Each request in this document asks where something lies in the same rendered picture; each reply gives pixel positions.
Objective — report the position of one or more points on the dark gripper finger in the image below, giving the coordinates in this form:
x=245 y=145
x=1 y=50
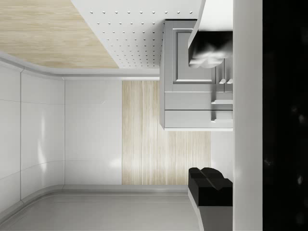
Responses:
x=214 y=192
x=211 y=45

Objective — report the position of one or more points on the white cabinet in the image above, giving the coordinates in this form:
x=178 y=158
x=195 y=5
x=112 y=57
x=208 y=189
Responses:
x=190 y=108

